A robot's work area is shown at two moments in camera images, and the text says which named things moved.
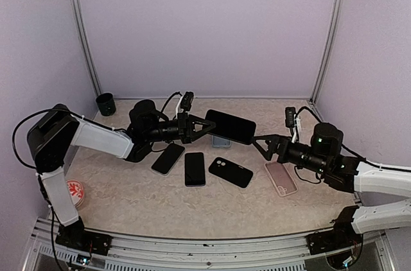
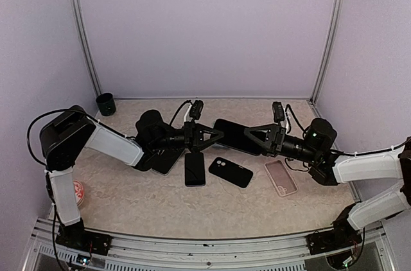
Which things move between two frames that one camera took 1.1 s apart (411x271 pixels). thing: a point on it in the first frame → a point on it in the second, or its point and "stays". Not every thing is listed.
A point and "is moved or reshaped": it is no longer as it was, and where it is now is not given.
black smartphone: (194, 169) stays
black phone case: (232, 173) stays
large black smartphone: (232, 127) is moved or reshaped
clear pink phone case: (280, 178) stays
